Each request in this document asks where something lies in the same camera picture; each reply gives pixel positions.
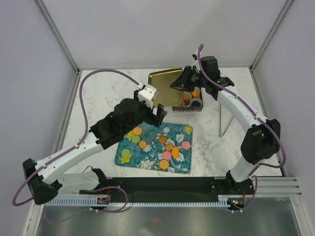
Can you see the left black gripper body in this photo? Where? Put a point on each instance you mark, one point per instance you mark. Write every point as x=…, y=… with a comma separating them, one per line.
x=145, y=114

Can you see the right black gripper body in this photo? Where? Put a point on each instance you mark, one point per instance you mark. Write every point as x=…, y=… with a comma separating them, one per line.
x=191, y=78

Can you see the orange flower cookie top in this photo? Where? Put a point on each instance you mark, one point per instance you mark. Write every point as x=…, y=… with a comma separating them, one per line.
x=195, y=93

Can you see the orange flower cookie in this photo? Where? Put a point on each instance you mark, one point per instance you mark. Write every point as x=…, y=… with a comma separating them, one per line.
x=195, y=93
x=175, y=152

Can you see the gold tin lid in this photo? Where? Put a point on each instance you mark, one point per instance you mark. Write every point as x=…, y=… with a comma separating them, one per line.
x=162, y=80

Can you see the square cookie tin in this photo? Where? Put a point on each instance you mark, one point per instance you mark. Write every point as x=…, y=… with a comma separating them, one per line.
x=185, y=106

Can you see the black round cookie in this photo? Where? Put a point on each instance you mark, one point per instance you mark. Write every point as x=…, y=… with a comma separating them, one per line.
x=195, y=103

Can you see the metal tongs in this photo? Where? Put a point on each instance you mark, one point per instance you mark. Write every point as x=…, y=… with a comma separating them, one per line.
x=225, y=120

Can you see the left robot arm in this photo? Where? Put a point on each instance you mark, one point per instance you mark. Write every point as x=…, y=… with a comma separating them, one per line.
x=41, y=176

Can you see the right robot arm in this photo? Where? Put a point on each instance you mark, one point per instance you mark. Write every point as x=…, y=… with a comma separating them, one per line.
x=262, y=135

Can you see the white paper cup bottom right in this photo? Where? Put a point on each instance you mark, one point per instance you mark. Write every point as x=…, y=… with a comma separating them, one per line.
x=197, y=99

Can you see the green round cookie upper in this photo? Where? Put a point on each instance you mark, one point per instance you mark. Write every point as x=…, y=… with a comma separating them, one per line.
x=135, y=139

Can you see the green round cookie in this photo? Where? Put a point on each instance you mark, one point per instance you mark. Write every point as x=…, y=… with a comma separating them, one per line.
x=126, y=153
x=135, y=139

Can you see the orange round cookie mid right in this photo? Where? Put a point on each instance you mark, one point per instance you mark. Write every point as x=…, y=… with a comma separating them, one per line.
x=169, y=147

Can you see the teal floral tray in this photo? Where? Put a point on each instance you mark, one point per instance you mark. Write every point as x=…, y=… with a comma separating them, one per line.
x=157, y=138

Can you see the pink round cookie right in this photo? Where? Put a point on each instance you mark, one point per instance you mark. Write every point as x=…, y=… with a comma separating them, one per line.
x=186, y=145

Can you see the pink round cookie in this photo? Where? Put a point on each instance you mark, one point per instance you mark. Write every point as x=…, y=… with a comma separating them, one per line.
x=186, y=145
x=166, y=155

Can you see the orange flower cookie lower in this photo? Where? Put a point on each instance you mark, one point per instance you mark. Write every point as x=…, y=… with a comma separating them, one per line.
x=175, y=152

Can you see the pink round cookie lower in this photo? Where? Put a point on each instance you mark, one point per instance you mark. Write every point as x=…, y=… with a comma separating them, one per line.
x=166, y=155

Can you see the green round cookie lower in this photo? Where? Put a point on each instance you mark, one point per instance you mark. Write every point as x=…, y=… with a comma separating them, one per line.
x=126, y=153

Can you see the orange round cookie bottom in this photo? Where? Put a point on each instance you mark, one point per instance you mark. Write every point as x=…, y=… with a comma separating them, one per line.
x=164, y=164

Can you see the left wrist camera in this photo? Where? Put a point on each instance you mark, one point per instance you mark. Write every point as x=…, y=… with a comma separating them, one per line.
x=148, y=95

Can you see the black mounting base plate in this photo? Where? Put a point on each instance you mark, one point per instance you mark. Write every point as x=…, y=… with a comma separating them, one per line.
x=178, y=189

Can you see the white cable duct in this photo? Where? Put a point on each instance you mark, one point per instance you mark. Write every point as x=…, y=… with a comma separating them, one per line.
x=93, y=201

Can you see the aluminium frame rail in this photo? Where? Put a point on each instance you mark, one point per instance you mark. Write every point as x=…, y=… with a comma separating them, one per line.
x=261, y=185

